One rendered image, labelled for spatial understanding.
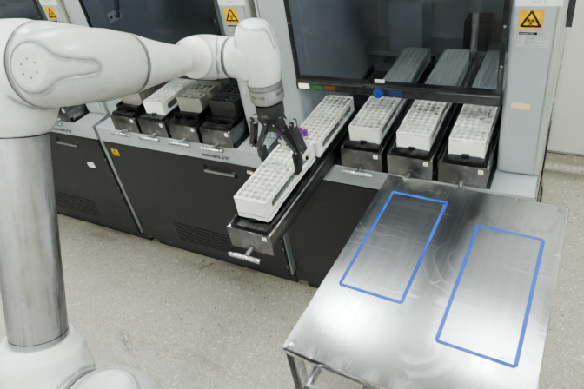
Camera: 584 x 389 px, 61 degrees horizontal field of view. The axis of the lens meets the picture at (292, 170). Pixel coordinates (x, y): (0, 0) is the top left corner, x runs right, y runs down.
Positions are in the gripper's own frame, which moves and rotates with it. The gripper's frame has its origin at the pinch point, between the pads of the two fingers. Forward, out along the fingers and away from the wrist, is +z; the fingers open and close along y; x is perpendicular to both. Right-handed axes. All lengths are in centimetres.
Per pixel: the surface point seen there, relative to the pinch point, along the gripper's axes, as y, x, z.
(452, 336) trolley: 56, -36, 6
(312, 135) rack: 1.3, 17.7, 1.5
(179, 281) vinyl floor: -76, 9, 88
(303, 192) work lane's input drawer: 6.8, -1.8, 7.6
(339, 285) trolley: 30.3, -31.5, 5.6
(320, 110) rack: -2.5, 32.1, 1.1
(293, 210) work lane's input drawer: 6.8, -8.8, 8.7
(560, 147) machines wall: 71, 141, 75
